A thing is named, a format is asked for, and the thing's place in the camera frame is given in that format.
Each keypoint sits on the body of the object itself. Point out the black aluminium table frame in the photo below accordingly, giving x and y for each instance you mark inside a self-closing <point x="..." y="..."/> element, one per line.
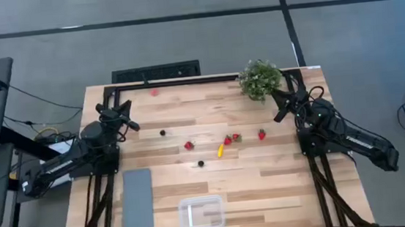
<point x="185" y="82"/>

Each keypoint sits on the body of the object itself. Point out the black floor grate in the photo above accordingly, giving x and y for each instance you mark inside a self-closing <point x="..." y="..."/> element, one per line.
<point x="155" y="73"/>

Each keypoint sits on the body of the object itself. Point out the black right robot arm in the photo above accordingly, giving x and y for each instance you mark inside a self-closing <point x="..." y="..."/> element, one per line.
<point x="359" y="144"/>

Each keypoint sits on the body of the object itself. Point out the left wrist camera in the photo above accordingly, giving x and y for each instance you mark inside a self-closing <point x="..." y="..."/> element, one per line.
<point x="104" y="110"/>

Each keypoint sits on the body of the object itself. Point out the pink toy fruit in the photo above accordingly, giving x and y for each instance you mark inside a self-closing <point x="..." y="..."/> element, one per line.
<point x="154" y="92"/>

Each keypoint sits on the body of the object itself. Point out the clear plastic tupperware container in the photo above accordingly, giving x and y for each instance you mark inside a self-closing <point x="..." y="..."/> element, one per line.
<point x="212" y="223"/>

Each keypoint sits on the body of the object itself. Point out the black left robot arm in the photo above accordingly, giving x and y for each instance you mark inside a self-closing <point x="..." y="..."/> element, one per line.
<point x="57" y="170"/>

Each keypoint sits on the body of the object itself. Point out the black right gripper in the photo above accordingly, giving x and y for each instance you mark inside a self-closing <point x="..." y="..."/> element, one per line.
<point x="299" y="104"/>

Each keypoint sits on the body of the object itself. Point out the yellow toy banana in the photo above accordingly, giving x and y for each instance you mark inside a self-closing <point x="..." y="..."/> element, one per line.
<point x="220" y="151"/>

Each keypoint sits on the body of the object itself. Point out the white paper sheet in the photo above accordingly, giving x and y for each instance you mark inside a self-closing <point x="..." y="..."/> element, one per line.
<point x="62" y="146"/>

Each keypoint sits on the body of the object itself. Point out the red toy strawberry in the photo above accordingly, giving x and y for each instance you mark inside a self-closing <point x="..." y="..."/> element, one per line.
<point x="189" y="145"/>
<point x="227" y="140"/>
<point x="236" y="137"/>
<point x="261" y="134"/>

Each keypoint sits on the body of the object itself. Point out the green potted plant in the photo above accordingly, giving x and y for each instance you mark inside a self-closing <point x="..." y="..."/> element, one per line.
<point x="260" y="81"/>

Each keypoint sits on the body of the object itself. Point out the black desk base frame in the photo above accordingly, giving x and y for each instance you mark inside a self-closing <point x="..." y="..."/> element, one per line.
<point x="25" y="143"/>

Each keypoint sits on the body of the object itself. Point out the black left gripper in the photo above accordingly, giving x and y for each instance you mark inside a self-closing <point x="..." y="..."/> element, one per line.
<point x="115" y="120"/>

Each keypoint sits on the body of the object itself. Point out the dark toy cherry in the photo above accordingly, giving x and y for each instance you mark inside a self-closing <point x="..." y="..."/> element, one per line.
<point x="162" y="132"/>
<point x="200" y="163"/>

